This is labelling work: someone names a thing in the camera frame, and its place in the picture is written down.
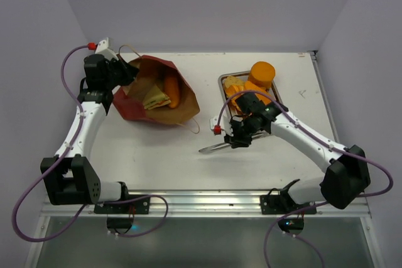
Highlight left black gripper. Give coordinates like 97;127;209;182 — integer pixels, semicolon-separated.
104;54;138;89

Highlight steel tongs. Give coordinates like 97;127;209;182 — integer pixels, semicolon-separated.
198;133;268;154

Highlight sliced fake bread piece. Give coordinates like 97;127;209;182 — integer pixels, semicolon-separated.
143;84;171;110

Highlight red paper bag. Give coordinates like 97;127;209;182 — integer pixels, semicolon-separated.
113;44;200;134

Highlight twisted yellow fake bread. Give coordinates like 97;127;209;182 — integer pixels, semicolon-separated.
224;84;245;115

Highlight long orange fake baguette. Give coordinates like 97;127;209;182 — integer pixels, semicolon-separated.
244;81;271;105

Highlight seeded fake bread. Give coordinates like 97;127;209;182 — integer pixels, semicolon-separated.
223;76;244;88

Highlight round orange fake bun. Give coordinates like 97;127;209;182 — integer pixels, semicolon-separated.
247;61;276;90

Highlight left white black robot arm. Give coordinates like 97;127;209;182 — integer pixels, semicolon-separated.
40;51;139;213

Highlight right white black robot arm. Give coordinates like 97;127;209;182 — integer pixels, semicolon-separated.
224;90;371;213

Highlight steel tray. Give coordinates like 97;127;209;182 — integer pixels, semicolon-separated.
218;71;282;135

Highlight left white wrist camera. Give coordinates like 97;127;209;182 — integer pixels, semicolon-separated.
95;37;118;61

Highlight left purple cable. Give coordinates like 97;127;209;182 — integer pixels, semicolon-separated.
11;43;95;243

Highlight purple cable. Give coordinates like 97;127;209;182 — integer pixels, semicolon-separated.
11;43;95;243
216;90;394;268

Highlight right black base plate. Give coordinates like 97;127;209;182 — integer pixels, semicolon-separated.
259;194;317;215

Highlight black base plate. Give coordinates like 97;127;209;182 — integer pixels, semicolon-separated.
259;194;317;215
94;195;151;215

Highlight aluminium rail frame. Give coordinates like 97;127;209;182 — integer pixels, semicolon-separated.
40;190;371;218

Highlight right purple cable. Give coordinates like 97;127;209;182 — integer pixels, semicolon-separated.
216;90;394;268

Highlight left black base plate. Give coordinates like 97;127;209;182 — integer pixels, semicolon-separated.
94;195;151;215

